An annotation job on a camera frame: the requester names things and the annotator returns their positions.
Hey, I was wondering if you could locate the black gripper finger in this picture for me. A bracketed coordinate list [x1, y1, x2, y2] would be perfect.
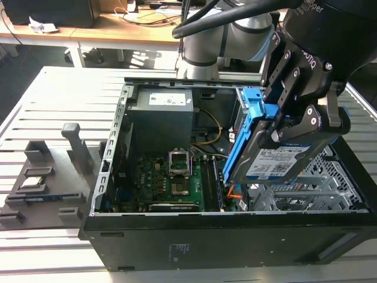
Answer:
[260, 30, 305, 112]
[270, 87, 352, 143]

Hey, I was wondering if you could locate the hard disk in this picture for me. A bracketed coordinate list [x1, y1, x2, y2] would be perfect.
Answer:
[223, 98, 352, 186]

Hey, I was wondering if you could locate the blue carrier in bay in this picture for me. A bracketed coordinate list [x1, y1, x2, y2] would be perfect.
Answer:
[240, 87, 262, 104]

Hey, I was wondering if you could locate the silver drive cage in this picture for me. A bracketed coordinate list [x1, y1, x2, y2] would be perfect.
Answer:
[252, 173, 363, 212]

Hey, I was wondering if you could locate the RAM stick in slot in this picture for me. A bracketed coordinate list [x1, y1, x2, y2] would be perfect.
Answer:
[212, 159, 224, 211]

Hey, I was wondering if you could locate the black RAM slot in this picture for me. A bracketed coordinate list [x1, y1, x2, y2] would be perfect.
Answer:
[201, 157, 213, 212]

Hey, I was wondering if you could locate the metal socket cover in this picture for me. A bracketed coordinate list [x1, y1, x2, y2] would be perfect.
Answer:
[168, 150, 191, 179]

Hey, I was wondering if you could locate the grey power supply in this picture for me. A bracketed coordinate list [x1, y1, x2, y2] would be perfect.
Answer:
[126, 88, 195, 151]

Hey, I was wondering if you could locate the CPU socket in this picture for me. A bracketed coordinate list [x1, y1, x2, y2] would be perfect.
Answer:
[170, 180, 191, 198]

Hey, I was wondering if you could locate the black graphics card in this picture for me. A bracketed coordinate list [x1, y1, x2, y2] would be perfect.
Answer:
[148, 202, 201, 212]

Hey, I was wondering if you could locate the black PC case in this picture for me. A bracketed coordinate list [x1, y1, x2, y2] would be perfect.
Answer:
[78, 75, 377, 272]

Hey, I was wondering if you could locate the green motherboard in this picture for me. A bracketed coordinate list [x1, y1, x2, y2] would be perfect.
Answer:
[113, 156, 233, 213]

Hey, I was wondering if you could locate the wooden desk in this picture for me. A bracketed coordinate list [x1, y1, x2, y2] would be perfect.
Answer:
[0, 7, 185, 69]

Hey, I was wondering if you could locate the black chair base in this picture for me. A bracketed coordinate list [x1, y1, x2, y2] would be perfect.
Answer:
[81, 47, 104, 64]

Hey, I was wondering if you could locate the large black box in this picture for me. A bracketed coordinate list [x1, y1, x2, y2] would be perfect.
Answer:
[2, 0, 98, 28]

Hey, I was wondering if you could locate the white crumpled paper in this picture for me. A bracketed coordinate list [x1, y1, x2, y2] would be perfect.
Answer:
[28, 17, 59, 33]

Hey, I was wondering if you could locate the grey parts rack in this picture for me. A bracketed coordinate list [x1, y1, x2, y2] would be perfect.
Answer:
[0, 122, 102, 231]

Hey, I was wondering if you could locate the blue RAM stick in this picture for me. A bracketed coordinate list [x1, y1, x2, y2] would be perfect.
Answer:
[25, 194, 79, 204]

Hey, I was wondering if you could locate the silver CPU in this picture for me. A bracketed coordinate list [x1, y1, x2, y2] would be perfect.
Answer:
[22, 177, 45, 188]

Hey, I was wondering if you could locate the yellow wire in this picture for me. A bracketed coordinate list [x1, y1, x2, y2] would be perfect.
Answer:
[191, 108, 223, 146]

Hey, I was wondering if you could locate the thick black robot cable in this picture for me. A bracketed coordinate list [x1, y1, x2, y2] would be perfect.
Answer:
[172, 0, 297, 40]

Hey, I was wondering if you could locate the thin orange wire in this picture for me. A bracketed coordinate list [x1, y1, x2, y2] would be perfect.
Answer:
[228, 185, 244, 200]

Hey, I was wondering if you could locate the thin black cable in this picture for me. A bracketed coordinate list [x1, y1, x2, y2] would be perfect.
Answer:
[176, 0, 191, 69]

